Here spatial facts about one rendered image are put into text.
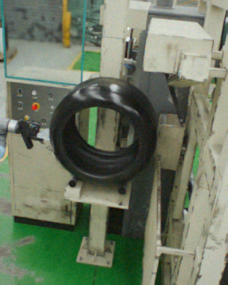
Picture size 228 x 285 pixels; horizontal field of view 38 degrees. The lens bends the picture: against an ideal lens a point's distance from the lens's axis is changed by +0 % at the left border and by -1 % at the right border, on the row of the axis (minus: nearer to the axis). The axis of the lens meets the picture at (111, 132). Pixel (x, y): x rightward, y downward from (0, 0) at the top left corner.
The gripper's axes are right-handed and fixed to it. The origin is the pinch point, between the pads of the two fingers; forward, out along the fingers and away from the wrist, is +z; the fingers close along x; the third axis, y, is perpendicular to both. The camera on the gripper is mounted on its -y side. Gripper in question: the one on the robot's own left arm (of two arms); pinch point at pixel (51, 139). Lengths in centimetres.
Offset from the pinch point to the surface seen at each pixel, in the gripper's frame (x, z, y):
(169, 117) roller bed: 38, 65, 16
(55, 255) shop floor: 22, 11, -110
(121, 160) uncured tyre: 14.3, 41.6, -10.0
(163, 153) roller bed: 19, 65, -1
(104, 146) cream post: 26.0, 28.5, -9.6
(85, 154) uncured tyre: 14.2, 18.8, -12.1
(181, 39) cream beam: -36, 51, 74
